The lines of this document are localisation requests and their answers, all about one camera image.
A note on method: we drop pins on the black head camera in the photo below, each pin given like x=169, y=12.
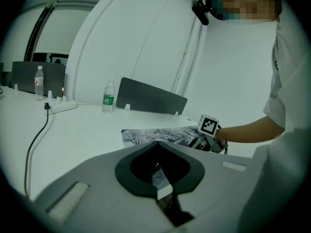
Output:
x=201, y=12

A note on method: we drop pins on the white roller blind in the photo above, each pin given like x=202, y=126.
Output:
x=63, y=30

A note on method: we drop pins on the person's right forearm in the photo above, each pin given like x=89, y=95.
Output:
x=247, y=132

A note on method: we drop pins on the green label water bottle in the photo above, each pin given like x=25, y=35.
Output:
x=108, y=98

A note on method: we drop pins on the white power plug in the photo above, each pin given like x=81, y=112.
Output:
x=64, y=99
x=58, y=100

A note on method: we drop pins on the person's head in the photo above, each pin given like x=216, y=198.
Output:
x=250, y=2

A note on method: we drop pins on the dark grey desk divider panel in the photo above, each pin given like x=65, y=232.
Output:
x=53, y=76
x=150, y=98

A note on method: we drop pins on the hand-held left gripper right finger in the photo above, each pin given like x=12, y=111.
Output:
x=192, y=173

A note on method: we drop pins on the white power strip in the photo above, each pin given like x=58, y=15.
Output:
x=63, y=107

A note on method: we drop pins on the person's white shirt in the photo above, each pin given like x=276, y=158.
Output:
x=289, y=81

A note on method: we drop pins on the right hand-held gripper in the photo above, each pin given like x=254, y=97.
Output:
x=208, y=126

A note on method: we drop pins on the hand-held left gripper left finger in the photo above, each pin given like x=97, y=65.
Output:
x=126, y=173

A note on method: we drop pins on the red label water bottle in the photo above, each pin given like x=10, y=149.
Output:
x=39, y=84

